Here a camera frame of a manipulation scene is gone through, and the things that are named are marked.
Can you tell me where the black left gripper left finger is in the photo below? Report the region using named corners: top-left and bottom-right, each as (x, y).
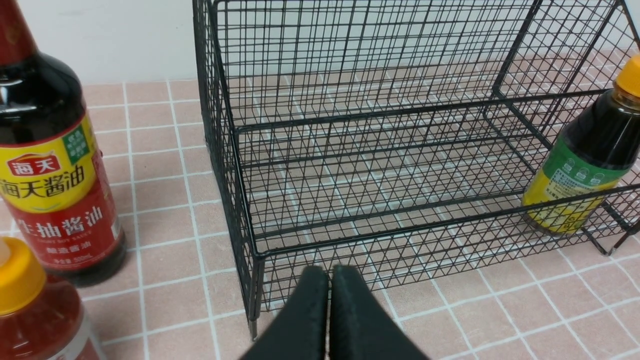
top-left (241, 266), bottom-right (329, 360)

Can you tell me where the tall soy sauce bottle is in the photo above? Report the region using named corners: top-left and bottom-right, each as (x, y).
top-left (0, 0), bottom-right (127, 288)

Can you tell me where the small red chili sauce bottle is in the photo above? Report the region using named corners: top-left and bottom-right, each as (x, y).
top-left (0, 237), bottom-right (106, 360)

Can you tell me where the black wire mesh shelf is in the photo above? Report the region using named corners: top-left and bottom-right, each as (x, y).
top-left (192, 0), bottom-right (639, 339)

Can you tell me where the dark green-label sauce bottle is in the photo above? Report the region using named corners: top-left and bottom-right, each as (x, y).
top-left (521, 55), bottom-right (640, 236)

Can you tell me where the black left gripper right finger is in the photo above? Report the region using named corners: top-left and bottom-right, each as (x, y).
top-left (329, 265), bottom-right (428, 360)

